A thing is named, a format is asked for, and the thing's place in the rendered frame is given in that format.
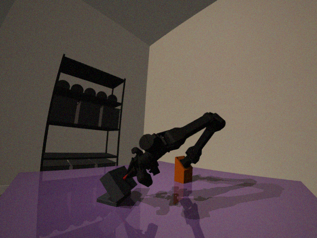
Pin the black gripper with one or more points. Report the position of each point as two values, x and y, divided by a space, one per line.
138 166

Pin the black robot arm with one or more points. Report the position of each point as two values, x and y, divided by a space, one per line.
163 142

